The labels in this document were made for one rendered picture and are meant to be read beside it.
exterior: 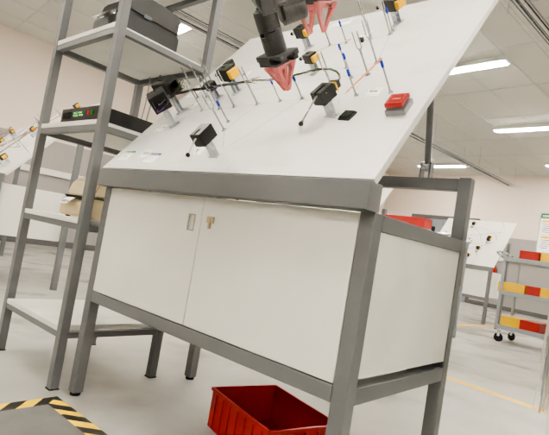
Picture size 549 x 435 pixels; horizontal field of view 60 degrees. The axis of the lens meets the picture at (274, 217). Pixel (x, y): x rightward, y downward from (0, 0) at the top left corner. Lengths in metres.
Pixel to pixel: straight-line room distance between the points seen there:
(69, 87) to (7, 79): 0.94
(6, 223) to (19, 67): 4.96
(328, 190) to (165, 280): 0.68
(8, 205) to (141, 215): 2.59
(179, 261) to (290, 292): 0.45
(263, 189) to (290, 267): 0.22
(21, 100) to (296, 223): 7.81
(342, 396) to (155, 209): 0.90
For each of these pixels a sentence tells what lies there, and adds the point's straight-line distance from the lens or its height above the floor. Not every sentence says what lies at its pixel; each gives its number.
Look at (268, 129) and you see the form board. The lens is 1.50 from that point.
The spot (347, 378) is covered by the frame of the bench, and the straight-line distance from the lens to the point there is 1.12.
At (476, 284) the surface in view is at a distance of 8.04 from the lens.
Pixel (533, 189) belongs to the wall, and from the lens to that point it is 12.94.
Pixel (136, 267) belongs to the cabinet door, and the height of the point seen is 0.53.
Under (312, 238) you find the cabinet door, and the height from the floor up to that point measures 0.72.
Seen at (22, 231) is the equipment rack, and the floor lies 0.55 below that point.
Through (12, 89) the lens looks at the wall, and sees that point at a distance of 8.80.
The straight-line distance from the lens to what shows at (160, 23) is 2.33.
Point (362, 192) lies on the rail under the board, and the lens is 1.07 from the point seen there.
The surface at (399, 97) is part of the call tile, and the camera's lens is 1.29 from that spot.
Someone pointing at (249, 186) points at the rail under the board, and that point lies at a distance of 1.29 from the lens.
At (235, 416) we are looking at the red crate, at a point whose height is 0.10.
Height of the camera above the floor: 0.70
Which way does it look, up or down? 3 degrees up
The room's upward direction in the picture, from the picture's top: 10 degrees clockwise
